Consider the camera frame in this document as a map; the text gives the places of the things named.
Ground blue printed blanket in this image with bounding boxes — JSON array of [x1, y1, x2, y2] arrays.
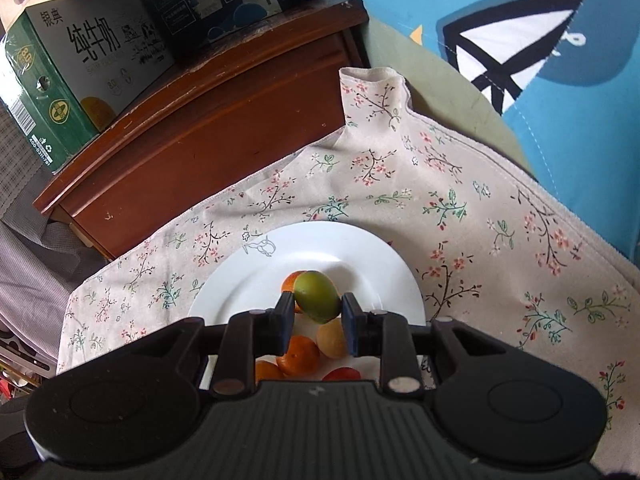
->
[[302, 0, 640, 266]]

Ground grey-green cushion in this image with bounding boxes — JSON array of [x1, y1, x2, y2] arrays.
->
[[360, 15, 538, 181]]

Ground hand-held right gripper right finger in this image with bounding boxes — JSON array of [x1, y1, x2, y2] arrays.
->
[[340, 291, 506, 396]]

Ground orange mandarin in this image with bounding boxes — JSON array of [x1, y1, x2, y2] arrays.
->
[[280, 271, 307, 314], [276, 335, 321, 378], [255, 360, 286, 382]]

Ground dark blue carton box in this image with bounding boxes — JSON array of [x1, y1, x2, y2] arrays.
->
[[136, 0, 303, 63]]

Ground brown longan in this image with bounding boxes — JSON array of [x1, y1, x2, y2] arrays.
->
[[316, 321, 349, 359]]

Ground white plate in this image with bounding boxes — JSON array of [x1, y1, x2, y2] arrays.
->
[[187, 221, 427, 386]]

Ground brown wooden cabinet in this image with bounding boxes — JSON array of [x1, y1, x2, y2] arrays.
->
[[32, 0, 371, 261]]

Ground floral tablecloth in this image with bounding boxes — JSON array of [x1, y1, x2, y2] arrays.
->
[[56, 66, 640, 441]]

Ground green carton box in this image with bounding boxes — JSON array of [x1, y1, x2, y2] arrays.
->
[[0, 0, 176, 176]]

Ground checked grey cloth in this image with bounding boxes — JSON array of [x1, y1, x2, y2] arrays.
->
[[0, 105, 108, 366]]

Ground green jujube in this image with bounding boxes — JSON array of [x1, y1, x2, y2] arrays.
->
[[293, 270, 342, 324]]

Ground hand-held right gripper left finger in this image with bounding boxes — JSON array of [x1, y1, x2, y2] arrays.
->
[[135, 291, 297, 398]]

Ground red cherry tomato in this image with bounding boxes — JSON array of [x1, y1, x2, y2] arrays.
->
[[321, 367, 362, 382]]

